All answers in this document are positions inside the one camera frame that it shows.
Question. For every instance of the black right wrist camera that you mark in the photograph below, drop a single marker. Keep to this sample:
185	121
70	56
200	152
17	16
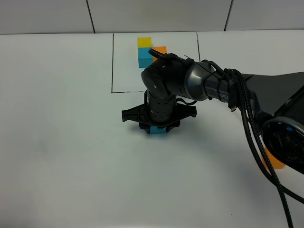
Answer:
165	57

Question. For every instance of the blue template block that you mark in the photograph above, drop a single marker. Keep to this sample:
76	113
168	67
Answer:
144	57

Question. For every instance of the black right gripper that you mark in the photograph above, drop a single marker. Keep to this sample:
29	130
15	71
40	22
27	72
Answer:
170	119

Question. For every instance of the yellow template block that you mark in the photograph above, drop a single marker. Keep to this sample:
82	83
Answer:
144	42

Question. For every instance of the orange template block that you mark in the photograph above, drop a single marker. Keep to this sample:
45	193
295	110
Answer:
160	50

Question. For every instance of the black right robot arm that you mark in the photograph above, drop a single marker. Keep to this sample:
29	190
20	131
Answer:
276	102

